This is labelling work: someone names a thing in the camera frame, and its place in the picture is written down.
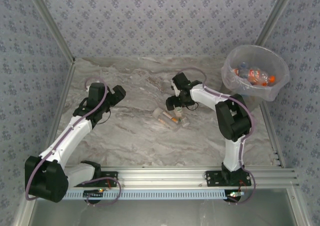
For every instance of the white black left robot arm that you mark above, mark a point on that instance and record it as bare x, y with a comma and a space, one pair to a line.
70, 135

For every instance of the clear plastic bin liner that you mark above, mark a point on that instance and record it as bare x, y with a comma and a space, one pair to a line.
232, 58

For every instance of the translucent grey bin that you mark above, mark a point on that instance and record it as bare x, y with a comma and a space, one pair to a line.
255, 102

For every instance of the clear bottle beige label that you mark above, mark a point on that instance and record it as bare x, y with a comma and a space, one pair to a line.
165, 115

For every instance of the aluminium table edge profile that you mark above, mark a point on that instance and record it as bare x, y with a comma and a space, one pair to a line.
271, 133
58, 110

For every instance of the small green white label bottle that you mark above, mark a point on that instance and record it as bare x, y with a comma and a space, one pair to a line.
185, 122

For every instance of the black mounting plate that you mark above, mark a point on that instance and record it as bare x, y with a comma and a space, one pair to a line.
110, 174
212, 178

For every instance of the small circuit board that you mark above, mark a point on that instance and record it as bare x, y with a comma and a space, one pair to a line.
235, 194
93, 193

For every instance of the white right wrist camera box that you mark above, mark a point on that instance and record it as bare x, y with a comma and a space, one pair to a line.
177, 90

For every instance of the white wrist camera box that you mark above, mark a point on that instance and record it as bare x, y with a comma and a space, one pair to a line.
177, 90
88, 88

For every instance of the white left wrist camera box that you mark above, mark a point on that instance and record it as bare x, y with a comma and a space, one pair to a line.
88, 88

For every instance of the aluminium frame post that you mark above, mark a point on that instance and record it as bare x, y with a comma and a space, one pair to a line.
275, 15
51, 23

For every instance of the aluminium mounting rail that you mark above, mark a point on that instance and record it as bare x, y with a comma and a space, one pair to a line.
162, 177

